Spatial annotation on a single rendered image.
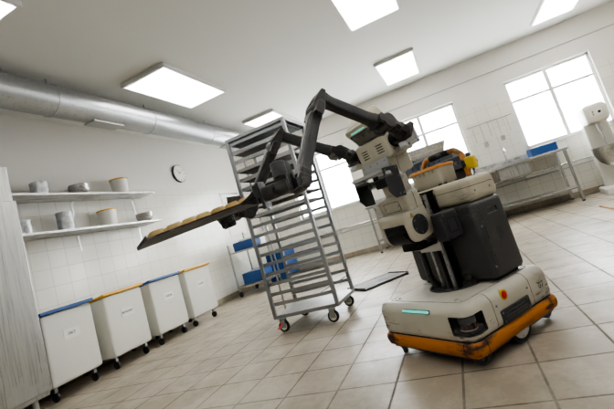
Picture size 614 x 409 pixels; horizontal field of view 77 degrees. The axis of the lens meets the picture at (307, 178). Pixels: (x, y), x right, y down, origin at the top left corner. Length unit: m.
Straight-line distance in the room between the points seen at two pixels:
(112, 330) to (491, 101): 6.94
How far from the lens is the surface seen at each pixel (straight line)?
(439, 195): 2.18
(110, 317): 4.64
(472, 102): 7.99
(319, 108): 1.62
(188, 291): 5.54
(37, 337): 3.92
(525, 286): 2.22
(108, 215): 5.44
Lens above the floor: 0.79
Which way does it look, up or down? 7 degrees up
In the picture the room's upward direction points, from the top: 17 degrees counter-clockwise
